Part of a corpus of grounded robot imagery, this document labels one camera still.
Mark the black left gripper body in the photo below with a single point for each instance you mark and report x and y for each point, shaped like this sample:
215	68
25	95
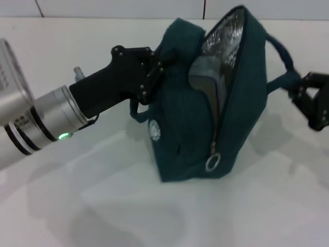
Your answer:
108	85

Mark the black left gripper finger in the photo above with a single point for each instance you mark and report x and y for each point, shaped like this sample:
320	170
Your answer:
164	59
153	82

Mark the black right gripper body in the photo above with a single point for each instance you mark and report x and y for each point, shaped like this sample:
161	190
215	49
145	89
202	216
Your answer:
322	110

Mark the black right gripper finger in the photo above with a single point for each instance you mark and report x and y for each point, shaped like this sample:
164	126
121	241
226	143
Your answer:
303	103
317	78

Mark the clear blue-rimmed plastic container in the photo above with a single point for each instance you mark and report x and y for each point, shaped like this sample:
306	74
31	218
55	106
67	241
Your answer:
204	70

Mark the dark teal lunch bag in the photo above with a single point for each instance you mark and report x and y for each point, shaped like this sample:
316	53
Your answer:
180	115

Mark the silver left wrist plug stub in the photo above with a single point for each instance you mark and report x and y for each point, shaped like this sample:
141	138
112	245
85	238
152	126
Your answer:
78	74

